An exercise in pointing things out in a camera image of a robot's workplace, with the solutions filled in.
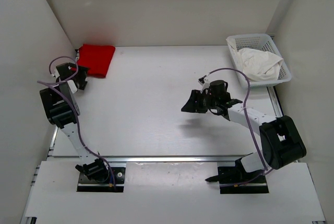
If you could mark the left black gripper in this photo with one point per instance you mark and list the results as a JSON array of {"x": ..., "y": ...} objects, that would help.
[{"x": 82, "y": 71}]

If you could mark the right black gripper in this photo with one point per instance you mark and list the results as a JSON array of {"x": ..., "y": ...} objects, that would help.
[{"x": 194, "y": 105}]

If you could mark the red t shirt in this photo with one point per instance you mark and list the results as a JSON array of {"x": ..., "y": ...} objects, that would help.
[{"x": 96, "y": 58}]

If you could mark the white t shirt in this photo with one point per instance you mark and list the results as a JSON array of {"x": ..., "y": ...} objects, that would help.
[{"x": 258, "y": 63}]

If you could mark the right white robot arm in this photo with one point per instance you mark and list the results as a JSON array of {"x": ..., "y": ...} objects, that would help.
[{"x": 280, "y": 142}]

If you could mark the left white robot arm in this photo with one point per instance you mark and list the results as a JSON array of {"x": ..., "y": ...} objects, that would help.
[{"x": 62, "y": 111}]

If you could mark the white plastic basket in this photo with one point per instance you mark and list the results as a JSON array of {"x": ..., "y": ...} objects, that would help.
[{"x": 284, "y": 70}]

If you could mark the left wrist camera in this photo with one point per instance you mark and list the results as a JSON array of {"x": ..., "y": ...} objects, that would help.
[{"x": 56, "y": 73}]

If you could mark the aluminium table rail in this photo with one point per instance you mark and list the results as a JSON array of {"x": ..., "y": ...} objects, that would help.
[{"x": 142, "y": 159}]

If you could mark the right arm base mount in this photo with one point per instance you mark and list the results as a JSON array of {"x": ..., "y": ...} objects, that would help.
[{"x": 235, "y": 180}]

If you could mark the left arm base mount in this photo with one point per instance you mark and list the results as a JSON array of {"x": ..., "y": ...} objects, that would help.
[{"x": 104, "y": 183}]

